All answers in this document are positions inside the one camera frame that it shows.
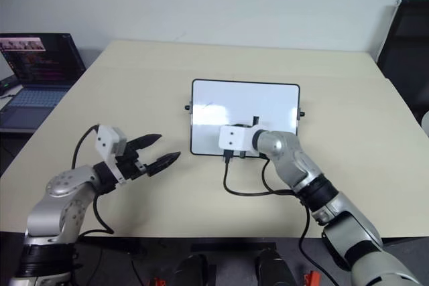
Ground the white rounded object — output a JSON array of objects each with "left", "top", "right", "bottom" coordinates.
[{"left": 420, "top": 109, "right": 429, "bottom": 140}]

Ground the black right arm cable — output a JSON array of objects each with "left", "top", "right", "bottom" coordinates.
[{"left": 222, "top": 149, "right": 339, "bottom": 286}]

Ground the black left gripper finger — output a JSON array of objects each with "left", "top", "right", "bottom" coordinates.
[
  {"left": 145, "top": 151, "right": 182, "bottom": 177},
  {"left": 128, "top": 133, "right": 163, "bottom": 151}
]

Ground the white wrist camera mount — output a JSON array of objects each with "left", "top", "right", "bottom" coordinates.
[
  {"left": 95, "top": 125, "right": 129, "bottom": 185},
  {"left": 218, "top": 125, "right": 269, "bottom": 154}
]

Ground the small black device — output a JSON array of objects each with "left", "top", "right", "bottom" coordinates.
[{"left": 0, "top": 77, "right": 17, "bottom": 96}]

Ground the black office chair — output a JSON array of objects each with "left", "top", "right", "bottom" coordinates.
[{"left": 376, "top": 0, "right": 429, "bottom": 123}]

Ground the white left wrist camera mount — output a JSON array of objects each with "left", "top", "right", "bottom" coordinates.
[{"left": 95, "top": 125, "right": 129, "bottom": 185}]

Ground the open laptop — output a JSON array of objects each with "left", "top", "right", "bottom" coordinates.
[{"left": 0, "top": 33, "right": 87, "bottom": 133}]

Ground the black framed whiteboard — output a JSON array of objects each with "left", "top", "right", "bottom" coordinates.
[{"left": 183, "top": 78, "right": 306, "bottom": 158}]

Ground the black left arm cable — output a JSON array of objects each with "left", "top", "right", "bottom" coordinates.
[{"left": 72, "top": 125, "right": 115, "bottom": 238}]

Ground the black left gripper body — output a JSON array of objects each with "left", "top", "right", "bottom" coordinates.
[{"left": 115, "top": 144, "right": 149, "bottom": 181}]

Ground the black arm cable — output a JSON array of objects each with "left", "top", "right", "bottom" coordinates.
[
  {"left": 222, "top": 149, "right": 339, "bottom": 286},
  {"left": 72, "top": 125, "right": 115, "bottom": 238}
]

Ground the dark rounded shape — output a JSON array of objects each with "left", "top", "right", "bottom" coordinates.
[
  {"left": 173, "top": 253, "right": 209, "bottom": 286},
  {"left": 255, "top": 247, "right": 296, "bottom": 286}
]

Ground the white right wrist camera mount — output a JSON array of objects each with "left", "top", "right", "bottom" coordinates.
[{"left": 218, "top": 125, "right": 269, "bottom": 154}]

